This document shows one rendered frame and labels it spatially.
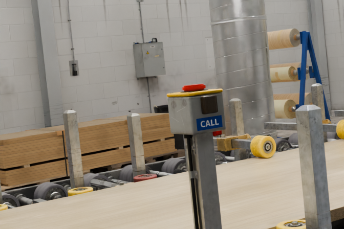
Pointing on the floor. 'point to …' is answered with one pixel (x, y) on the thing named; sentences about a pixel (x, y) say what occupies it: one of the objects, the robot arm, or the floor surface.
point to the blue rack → (305, 41)
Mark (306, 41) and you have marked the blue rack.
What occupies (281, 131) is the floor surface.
